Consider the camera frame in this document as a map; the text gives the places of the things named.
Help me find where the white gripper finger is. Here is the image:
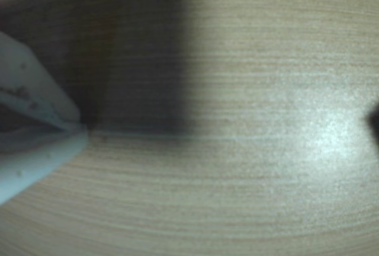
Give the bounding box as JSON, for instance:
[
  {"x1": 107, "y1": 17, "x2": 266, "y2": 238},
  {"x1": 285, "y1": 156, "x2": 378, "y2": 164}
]
[
  {"x1": 0, "y1": 130, "x2": 90, "y2": 206},
  {"x1": 0, "y1": 31, "x2": 90, "y2": 132}
]

